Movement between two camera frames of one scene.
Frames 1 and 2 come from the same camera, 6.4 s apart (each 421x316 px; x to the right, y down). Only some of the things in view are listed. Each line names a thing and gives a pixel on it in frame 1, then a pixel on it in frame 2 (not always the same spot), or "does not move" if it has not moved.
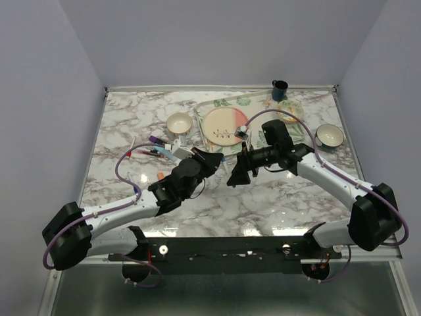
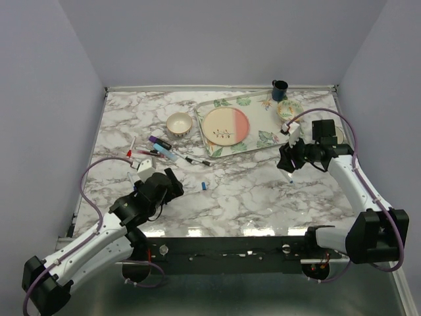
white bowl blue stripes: [179, 123] does not move
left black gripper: [210, 161] to [175, 186]
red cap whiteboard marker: [129, 154] does not move
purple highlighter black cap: [156, 140] does not move
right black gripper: [239, 175] to [286, 157]
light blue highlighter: [166, 153] does not move
